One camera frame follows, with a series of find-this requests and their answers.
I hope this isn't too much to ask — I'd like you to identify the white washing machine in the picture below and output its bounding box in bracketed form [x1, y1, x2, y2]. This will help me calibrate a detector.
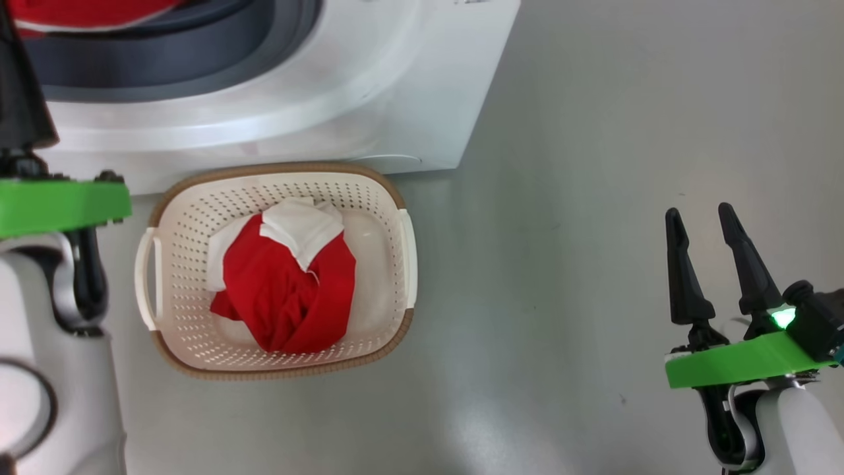
[0, 0, 522, 196]

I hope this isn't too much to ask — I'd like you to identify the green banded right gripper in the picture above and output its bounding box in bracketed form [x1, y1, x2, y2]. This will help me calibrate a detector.
[665, 203, 838, 390]

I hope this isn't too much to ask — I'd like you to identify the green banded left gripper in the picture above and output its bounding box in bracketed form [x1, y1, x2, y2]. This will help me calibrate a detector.
[0, 0, 133, 239]

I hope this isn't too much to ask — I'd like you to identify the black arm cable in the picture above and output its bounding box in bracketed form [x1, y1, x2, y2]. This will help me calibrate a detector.
[63, 228, 110, 337]
[698, 383, 767, 474]

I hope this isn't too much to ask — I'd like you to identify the cream perforated laundry basket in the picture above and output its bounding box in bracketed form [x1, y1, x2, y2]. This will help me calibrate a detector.
[134, 162, 418, 381]

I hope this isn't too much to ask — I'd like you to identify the red and white garment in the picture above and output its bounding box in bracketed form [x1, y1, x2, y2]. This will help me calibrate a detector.
[7, 0, 192, 34]
[206, 197, 357, 356]

